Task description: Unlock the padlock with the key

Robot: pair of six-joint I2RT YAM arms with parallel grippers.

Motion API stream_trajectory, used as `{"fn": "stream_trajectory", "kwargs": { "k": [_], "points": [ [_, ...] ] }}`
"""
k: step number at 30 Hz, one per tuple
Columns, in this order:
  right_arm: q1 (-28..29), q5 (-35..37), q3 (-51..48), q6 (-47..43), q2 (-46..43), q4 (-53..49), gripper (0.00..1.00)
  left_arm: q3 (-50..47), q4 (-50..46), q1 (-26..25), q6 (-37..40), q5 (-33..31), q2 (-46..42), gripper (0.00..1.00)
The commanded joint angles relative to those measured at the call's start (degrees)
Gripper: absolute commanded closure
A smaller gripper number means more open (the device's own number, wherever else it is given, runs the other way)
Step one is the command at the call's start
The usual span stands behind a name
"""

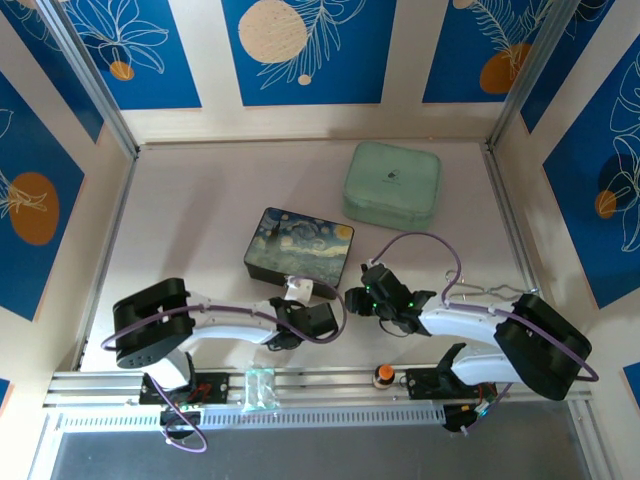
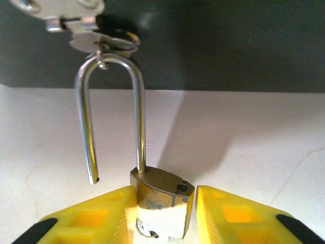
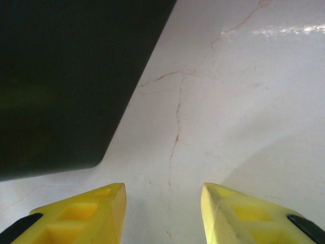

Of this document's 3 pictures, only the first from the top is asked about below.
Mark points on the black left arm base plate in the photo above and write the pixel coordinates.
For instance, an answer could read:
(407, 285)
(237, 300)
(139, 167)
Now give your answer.
(216, 387)

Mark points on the clear plastic bag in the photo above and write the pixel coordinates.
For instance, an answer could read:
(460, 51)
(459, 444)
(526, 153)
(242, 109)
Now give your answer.
(260, 390)

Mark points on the blue floral wall poster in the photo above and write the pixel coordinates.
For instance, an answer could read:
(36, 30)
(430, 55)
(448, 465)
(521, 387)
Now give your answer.
(30, 150)
(575, 200)
(4, 395)
(450, 60)
(60, 85)
(560, 65)
(350, 75)
(632, 380)
(165, 75)

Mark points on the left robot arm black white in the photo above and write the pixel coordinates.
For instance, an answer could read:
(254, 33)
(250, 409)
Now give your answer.
(150, 320)

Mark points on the aluminium table side rail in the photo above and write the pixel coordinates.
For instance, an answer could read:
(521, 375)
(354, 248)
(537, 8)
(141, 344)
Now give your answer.
(118, 220)
(500, 190)

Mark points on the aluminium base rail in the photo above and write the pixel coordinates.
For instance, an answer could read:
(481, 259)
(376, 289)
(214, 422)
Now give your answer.
(325, 387)

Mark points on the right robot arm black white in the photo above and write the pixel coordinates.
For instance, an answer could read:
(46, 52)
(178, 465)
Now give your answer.
(540, 340)

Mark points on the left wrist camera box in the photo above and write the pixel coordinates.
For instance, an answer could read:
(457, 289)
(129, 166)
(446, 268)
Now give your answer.
(299, 289)

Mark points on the silver carabiner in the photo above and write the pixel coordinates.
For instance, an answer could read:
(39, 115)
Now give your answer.
(454, 274)

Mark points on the mint green zip case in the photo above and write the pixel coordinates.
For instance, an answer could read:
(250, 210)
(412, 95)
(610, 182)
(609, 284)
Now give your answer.
(390, 190)

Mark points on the aluminium frame post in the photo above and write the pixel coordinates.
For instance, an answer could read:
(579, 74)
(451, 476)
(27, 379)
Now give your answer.
(520, 85)
(100, 95)

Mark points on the bottle with orange cap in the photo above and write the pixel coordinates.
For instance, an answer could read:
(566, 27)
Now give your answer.
(384, 373)

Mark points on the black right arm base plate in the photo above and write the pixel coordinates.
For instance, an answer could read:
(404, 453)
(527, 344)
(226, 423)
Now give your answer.
(420, 385)

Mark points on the grey metal panel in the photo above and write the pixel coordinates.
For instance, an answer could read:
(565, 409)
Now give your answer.
(320, 457)

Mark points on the starry night painted box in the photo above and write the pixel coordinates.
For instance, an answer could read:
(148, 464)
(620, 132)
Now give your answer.
(300, 240)

